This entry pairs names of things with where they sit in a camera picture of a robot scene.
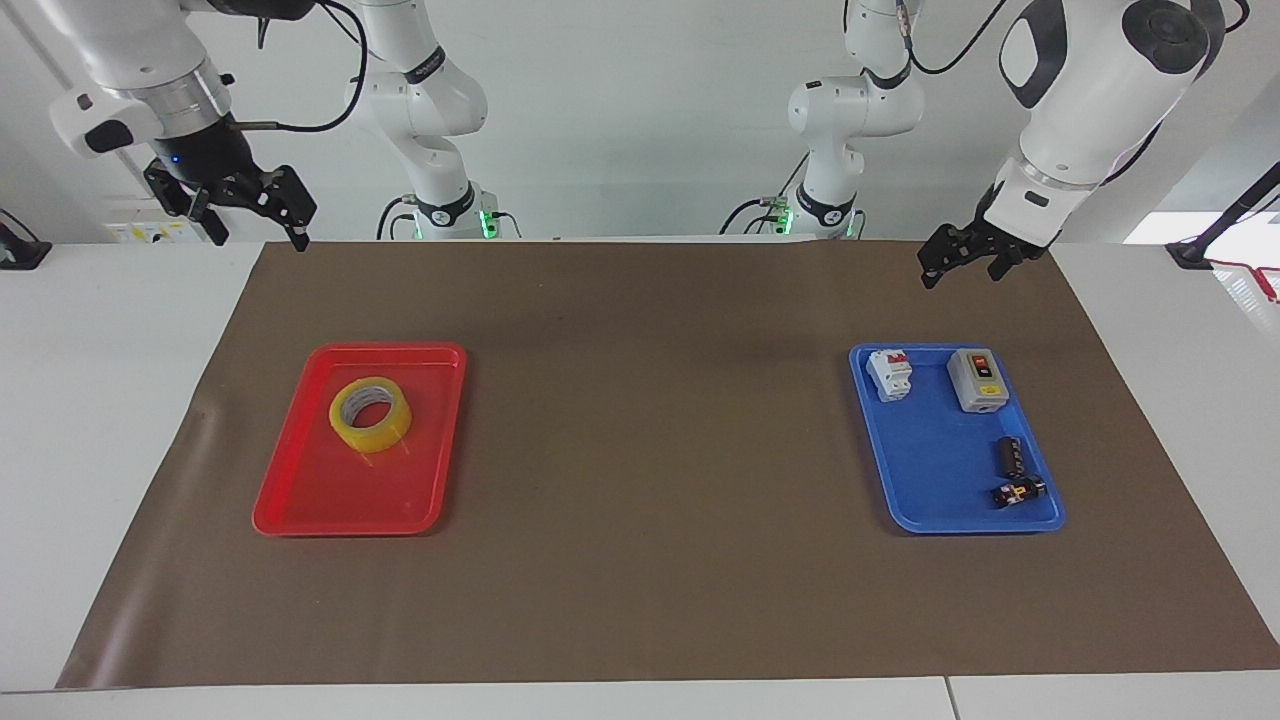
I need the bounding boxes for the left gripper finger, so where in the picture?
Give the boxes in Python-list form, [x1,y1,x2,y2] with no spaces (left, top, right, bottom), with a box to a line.
[986,248,1047,282]
[917,221,990,292]

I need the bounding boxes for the grey switch box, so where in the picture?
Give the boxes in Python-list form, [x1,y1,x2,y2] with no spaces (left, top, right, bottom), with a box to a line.
[946,346,1006,415]

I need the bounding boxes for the red cable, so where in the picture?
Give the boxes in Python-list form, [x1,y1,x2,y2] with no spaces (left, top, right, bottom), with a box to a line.
[1208,258,1280,303]

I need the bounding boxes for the yellow tape roll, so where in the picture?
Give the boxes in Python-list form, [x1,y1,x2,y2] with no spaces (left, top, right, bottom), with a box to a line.
[328,376,414,454]

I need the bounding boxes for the red plastic tray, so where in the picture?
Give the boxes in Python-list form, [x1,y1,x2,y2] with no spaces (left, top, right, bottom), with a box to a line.
[251,341,469,539]

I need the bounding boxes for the black cable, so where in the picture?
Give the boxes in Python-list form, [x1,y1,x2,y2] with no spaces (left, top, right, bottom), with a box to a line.
[720,152,813,237]
[377,194,419,242]
[903,0,1013,77]
[232,0,369,134]

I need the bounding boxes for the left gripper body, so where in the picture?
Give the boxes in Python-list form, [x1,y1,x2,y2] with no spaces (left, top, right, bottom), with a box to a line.
[974,182,1053,264]

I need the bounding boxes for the black stand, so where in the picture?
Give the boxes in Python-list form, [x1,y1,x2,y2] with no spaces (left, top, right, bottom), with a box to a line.
[0,208,53,272]
[1164,160,1280,271]

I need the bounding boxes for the blue plastic tray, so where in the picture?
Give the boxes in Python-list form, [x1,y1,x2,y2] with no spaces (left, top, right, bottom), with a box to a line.
[848,342,1068,536]

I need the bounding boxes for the small black yellow component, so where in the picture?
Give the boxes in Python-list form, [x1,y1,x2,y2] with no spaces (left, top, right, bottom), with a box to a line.
[990,475,1048,510]

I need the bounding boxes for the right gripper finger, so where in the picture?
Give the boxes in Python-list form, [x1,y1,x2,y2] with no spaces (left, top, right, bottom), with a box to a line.
[214,164,320,252]
[144,162,230,247]

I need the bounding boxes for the white circuit breaker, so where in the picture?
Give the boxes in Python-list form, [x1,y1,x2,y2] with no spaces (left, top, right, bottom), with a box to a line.
[865,348,915,404]

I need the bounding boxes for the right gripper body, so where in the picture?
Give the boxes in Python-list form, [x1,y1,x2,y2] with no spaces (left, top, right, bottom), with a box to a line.
[148,112,265,193]

